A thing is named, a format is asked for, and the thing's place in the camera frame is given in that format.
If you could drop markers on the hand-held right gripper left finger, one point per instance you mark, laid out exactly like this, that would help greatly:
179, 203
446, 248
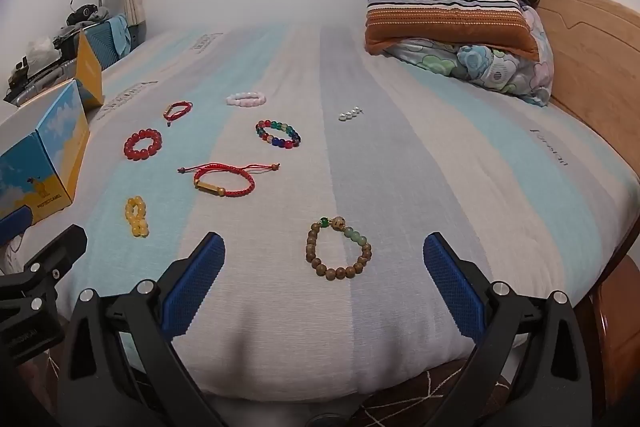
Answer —
197, 287

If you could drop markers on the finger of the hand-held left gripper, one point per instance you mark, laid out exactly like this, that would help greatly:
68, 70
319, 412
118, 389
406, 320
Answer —
60, 252

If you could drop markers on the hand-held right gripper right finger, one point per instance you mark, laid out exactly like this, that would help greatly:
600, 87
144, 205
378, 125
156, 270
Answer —
452, 287

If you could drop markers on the white cardboard box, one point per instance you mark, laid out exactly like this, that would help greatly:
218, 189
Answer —
55, 142

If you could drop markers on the striped bed mattress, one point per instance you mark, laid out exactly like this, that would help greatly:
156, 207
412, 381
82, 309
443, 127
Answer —
400, 182

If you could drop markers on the grey suitcase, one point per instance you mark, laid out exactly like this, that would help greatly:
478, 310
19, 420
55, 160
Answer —
40, 82

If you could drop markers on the white plastic bag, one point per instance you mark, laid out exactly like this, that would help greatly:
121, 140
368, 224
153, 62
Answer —
40, 48

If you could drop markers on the teal suitcase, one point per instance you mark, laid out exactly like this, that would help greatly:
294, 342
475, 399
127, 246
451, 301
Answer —
102, 47

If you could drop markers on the floral pillow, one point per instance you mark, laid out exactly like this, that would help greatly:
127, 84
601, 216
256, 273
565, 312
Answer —
485, 64

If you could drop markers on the light blue cloth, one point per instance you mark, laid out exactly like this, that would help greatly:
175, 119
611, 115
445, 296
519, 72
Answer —
120, 32

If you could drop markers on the black bag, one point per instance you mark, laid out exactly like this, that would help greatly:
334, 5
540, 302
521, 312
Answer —
82, 14

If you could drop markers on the wooden headboard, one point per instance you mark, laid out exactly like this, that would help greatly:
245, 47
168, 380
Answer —
590, 57

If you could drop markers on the striped red orange pillow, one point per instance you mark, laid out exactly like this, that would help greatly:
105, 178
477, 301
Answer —
445, 14

